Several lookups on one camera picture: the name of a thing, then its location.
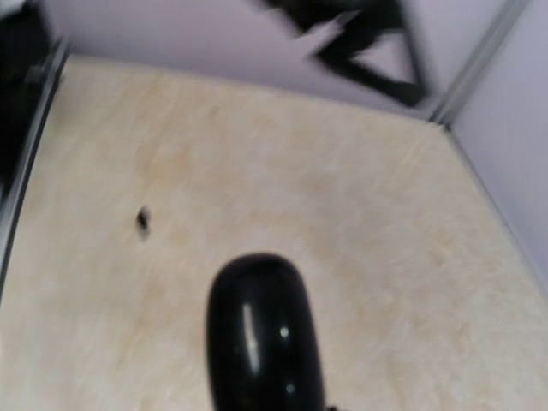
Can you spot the front aluminium rail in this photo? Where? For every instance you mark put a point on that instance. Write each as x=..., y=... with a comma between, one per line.
x=26, y=96

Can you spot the black earbud left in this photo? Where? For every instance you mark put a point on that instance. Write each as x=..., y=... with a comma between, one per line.
x=142, y=222

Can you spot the left aluminium frame post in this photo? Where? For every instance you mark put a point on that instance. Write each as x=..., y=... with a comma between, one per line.
x=475, y=67

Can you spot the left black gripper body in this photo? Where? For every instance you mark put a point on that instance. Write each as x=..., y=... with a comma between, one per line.
x=303, y=16

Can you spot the black round charging case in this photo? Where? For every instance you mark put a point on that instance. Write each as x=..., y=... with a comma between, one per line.
x=261, y=347

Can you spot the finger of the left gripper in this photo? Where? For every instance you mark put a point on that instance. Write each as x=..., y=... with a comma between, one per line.
x=387, y=55

